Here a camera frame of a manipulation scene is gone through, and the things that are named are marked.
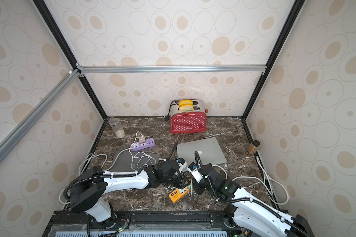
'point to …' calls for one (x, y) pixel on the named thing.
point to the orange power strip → (178, 193)
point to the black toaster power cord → (167, 117)
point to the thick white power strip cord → (265, 177)
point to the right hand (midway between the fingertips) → (191, 182)
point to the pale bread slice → (186, 108)
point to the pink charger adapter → (142, 139)
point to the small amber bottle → (253, 146)
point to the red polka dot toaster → (187, 122)
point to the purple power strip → (148, 143)
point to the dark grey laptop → (127, 160)
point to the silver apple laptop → (209, 150)
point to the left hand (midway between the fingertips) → (191, 185)
